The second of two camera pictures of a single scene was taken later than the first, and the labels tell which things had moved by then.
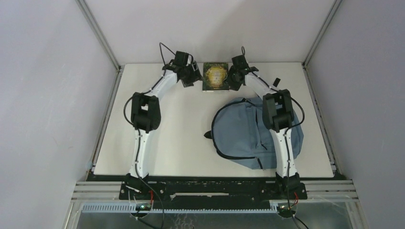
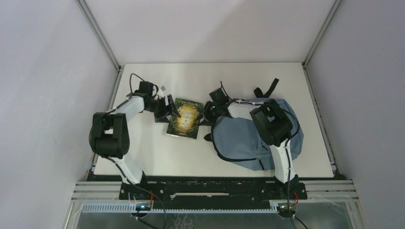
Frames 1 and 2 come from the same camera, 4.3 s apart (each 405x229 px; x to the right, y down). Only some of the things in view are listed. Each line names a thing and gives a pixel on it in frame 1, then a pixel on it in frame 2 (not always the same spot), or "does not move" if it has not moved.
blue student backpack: [238, 133] does not move
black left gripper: [196, 75] -> [172, 107]
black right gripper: [235, 86] -> [208, 120]
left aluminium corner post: [103, 42] does not move
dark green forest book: [215, 77] -> [186, 125]
